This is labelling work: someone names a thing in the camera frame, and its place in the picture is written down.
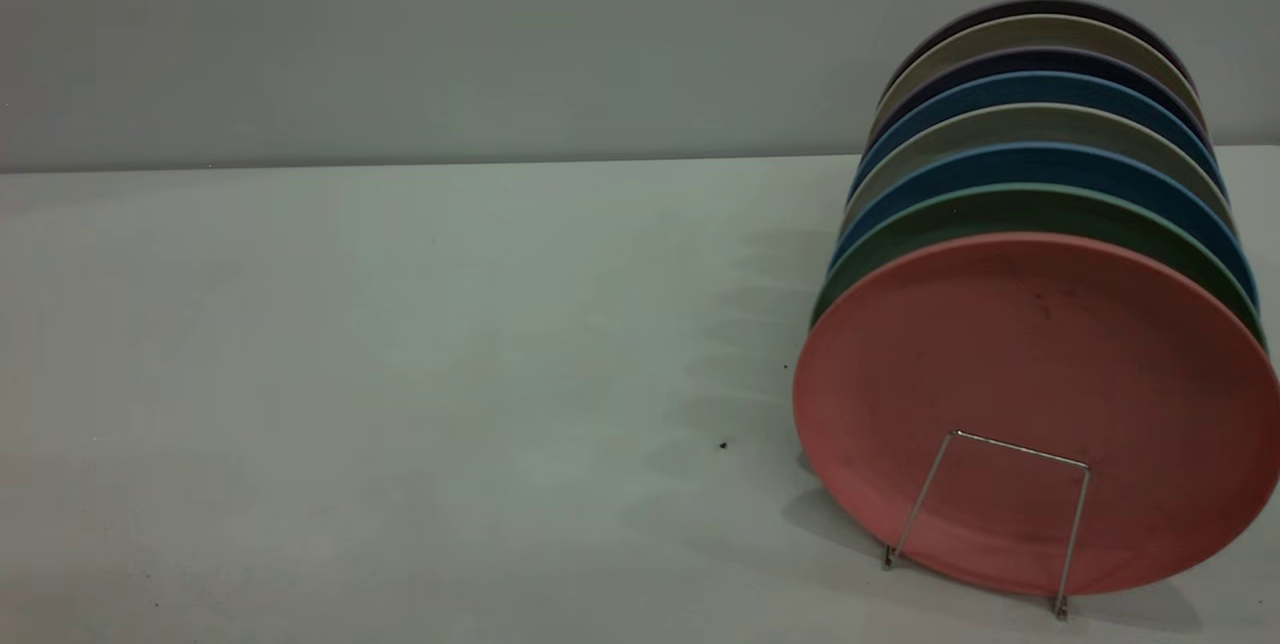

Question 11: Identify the pink round plate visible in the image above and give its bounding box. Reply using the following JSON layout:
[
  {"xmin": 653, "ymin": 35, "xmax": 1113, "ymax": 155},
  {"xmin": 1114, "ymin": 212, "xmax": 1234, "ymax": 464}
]
[{"xmin": 793, "ymin": 232, "xmax": 1280, "ymax": 597}]

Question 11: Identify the beige round plate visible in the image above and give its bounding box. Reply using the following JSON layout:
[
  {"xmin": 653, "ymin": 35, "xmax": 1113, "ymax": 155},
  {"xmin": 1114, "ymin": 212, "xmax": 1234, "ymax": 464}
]
[
  {"xmin": 840, "ymin": 104, "xmax": 1233, "ymax": 235},
  {"xmin": 878, "ymin": 14, "xmax": 1201, "ymax": 115}
]

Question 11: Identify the metal wire plate rack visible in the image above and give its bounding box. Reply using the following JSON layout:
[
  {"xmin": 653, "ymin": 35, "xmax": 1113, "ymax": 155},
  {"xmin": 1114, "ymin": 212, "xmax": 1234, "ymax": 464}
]
[{"xmin": 882, "ymin": 430, "xmax": 1092, "ymax": 622}]

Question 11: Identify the blue round plate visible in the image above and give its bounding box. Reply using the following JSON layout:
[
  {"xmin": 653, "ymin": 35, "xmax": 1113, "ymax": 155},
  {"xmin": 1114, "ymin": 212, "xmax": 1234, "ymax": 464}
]
[
  {"xmin": 828, "ymin": 142, "xmax": 1259, "ymax": 310},
  {"xmin": 848, "ymin": 71, "xmax": 1223, "ymax": 205}
]

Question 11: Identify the dark purple round plate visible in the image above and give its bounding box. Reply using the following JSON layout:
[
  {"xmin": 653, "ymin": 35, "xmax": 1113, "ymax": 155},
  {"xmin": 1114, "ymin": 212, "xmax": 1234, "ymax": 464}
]
[
  {"xmin": 868, "ymin": 46, "xmax": 1209, "ymax": 150},
  {"xmin": 900, "ymin": 0, "xmax": 1191, "ymax": 75}
]

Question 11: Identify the green round plate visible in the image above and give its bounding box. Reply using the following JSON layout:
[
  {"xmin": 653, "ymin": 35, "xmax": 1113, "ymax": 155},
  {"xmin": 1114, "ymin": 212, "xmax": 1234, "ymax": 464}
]
[{"xmin": 810, "ymin": 184, "xmax": 1269, "ymax": 355}]

